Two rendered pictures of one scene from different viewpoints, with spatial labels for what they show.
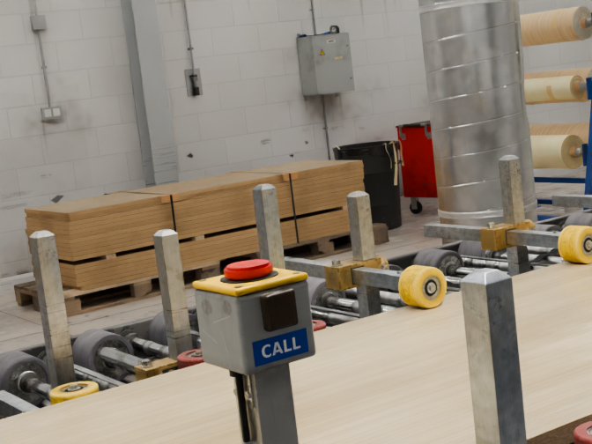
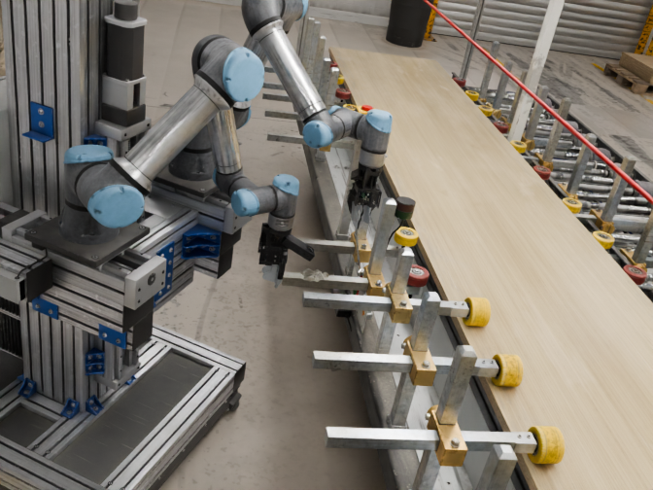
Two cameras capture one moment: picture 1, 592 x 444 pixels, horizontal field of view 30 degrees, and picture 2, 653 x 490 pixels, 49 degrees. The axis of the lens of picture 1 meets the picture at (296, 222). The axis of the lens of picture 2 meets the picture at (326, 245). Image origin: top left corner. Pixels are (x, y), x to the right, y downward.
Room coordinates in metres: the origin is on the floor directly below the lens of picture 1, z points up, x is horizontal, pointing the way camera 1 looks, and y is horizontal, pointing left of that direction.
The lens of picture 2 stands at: (1.72, -2.23, 2.01)
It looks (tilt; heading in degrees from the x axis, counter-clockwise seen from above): 29 degrees down; 111
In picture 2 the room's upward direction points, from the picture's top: 11 degrees clockwise
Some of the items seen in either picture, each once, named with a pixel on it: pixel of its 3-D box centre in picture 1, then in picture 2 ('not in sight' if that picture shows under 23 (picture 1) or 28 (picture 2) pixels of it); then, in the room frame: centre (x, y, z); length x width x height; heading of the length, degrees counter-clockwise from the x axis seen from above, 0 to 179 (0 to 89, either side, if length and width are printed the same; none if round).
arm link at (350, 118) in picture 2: not in sight; (343, 122); (1.00, -0.42, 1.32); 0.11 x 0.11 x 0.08; 84
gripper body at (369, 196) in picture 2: not in sight; (367, 184); (1.11, -0.43, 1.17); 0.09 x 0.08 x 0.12; 123
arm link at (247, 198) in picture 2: not in sight; (251, 198); (0.86, -0.67, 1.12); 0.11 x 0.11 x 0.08; 63
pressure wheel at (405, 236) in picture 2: not in sight; (403, 245); (1.18, -0.12, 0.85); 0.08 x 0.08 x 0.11
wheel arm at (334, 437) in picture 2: not in sight; (440, 439); (1.59, -1.05, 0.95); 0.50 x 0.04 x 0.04; 34
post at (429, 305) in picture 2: not in sight; (411, 371); (1.45, -0.80, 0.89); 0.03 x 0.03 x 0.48; 34
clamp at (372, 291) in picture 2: not in sight; (374, 282); (1.19, -0.40, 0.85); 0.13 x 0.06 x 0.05; 124
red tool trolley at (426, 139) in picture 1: (445, 164); not in sight; (9.77, -1.38, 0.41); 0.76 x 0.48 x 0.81; 130
